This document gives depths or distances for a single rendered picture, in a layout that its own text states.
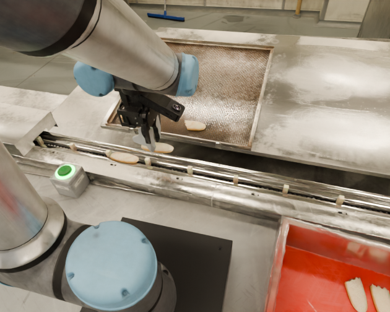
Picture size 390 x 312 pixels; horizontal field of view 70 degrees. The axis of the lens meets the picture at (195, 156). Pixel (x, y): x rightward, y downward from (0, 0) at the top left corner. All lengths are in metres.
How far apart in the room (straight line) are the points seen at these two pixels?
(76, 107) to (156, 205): 0.64
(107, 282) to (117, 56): 0.28
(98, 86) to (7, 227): 0.27
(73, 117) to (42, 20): 1.04
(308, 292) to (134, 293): 0.43
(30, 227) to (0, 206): 0.06
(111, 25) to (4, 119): 0.94
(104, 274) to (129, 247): 0.05
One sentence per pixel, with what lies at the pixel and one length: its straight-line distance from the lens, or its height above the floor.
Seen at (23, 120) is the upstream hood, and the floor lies 0.92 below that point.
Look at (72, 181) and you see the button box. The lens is 0.88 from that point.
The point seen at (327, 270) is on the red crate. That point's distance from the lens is 0.76.
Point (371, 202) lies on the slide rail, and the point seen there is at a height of 0.85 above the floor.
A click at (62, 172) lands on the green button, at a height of 0.91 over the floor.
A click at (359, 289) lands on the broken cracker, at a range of 0.76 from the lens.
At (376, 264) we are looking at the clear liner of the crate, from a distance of 0.76.
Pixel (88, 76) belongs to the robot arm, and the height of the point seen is 1.25.
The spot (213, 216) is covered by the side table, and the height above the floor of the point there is 0.82.
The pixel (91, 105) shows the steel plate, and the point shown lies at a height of 0.82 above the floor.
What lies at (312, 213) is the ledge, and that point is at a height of 0.86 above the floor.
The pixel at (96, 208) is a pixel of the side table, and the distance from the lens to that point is 0.87.
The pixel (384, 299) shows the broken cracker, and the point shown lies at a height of 0.83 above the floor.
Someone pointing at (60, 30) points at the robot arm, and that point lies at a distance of 0.22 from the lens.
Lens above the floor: 1.49
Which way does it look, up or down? 46 degrees down
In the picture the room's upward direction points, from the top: 5 degrees counter-clockwise
